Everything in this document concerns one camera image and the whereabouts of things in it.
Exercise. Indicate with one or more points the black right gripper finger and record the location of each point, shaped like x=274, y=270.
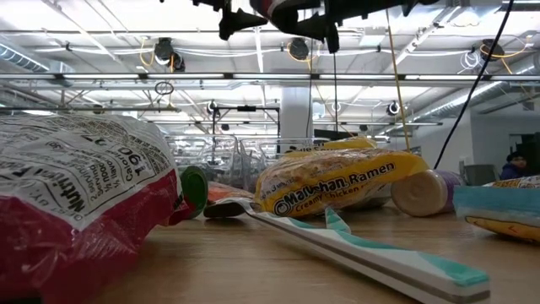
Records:
x=306, y=12
x=310, y=30

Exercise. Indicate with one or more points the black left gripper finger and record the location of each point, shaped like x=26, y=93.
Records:
x=249, y=16
x=244, y=23

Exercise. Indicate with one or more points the yellow Maruchan ramen packet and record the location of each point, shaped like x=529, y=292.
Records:
x=329, y=181

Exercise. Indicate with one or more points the white pillar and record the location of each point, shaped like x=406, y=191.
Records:
x=295, y=110

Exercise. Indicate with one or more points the orange snack packet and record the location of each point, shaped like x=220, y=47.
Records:
x=228, y=191

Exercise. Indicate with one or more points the green spice jar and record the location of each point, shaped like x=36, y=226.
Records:
x=194, y=188

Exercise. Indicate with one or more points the purple label spice jar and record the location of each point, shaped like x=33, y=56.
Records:
x=422, y=192

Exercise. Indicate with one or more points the grey chair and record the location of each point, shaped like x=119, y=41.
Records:
x=478, y=174

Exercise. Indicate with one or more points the person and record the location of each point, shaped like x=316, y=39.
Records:
x=516, y=166

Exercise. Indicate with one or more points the red ramen packet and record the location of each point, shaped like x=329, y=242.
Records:
x=63, y=190

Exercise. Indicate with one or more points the blue ramen packet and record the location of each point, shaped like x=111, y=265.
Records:
x=498, y=202

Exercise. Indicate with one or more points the silver ceiling duct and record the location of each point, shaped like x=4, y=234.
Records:
x=21, y=59
x=464, y=99

